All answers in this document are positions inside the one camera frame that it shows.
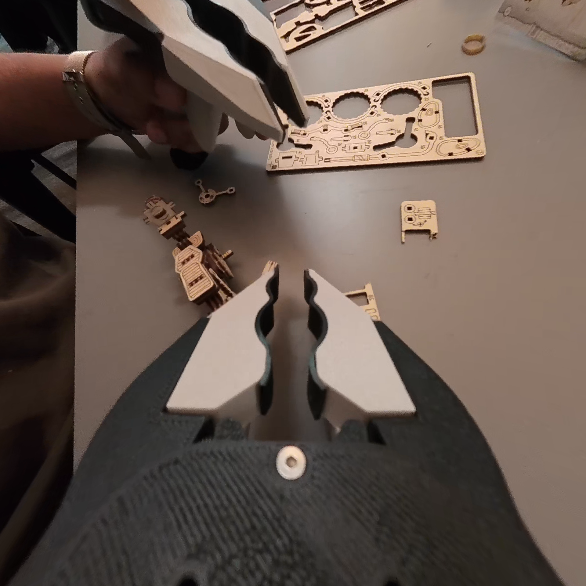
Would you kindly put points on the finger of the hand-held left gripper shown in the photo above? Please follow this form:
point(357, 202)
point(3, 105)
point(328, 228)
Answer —
point(206, 59)
point(273, 54)

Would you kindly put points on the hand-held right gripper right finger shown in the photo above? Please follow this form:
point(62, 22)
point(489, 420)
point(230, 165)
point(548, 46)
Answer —
point(357, 366)

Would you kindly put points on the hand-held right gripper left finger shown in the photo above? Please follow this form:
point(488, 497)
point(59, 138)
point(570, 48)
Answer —
point(224, 361)

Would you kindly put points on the wooden model assembly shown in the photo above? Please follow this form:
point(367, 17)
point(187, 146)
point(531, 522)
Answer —
point(194, 274)

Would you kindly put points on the wooden puzzle sheet round holes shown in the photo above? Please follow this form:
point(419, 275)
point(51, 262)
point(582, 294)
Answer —
point(430, 151)

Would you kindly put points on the person's left forearm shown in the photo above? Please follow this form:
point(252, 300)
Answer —
point(32, 96)

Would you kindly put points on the grey desk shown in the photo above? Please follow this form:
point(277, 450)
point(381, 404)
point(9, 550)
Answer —
point(480, 297)

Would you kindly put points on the person's left hand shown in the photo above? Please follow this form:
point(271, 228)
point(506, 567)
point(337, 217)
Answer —
point(132, 87)

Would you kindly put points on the small square wooden piece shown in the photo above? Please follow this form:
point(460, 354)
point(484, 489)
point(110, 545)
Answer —
point(415, 215)

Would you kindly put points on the person's brown shirt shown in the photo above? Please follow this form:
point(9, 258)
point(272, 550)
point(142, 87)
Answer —
point(32, 366)

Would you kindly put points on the small wooden frame piece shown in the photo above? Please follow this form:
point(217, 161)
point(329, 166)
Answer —
point(371, 306)

